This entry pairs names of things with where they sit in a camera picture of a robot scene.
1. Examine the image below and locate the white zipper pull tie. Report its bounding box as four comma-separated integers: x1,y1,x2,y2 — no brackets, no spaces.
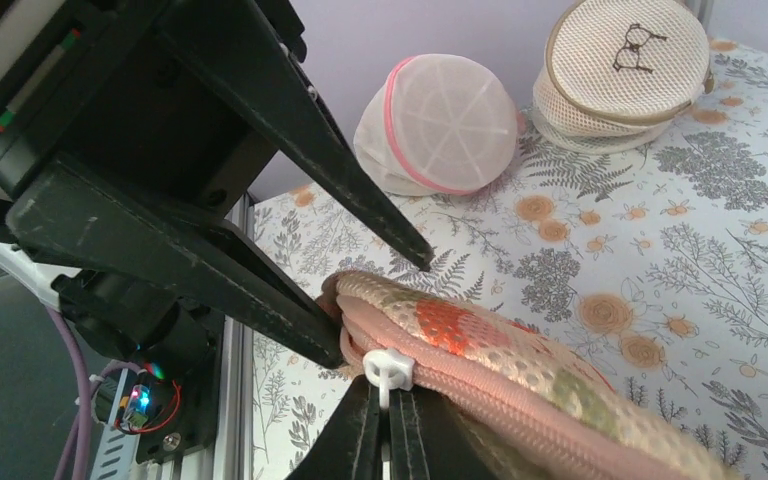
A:
363,348,415,411

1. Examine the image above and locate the aluminium front rail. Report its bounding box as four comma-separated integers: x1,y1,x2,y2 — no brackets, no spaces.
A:
89,195,256,480

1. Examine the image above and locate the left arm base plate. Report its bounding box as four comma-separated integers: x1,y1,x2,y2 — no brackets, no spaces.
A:
89,354,221,465

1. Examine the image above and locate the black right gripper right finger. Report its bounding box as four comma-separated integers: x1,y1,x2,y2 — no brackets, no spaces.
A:
389,387,495,480

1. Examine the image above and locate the beige round mesh laundry bag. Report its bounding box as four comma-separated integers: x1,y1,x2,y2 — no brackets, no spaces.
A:
530,0,712,155

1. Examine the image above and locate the floral peach mesh laundry bag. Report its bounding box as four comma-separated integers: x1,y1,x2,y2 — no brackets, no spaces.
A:
319,270,738,479

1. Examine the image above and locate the white pink-trimmed mesh laundry bag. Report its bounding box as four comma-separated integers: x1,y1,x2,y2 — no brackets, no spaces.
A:
353,54,524,196

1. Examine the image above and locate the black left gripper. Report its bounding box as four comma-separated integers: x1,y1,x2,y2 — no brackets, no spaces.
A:
0,1,434,369

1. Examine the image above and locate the floral patterned table mat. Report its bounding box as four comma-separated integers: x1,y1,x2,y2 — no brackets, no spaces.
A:
252,40,768,479

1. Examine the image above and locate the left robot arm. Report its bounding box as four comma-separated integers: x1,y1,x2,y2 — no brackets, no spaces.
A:
0,1,433,461

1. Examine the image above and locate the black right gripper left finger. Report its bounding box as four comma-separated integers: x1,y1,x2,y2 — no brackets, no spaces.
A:
287,376,383,480

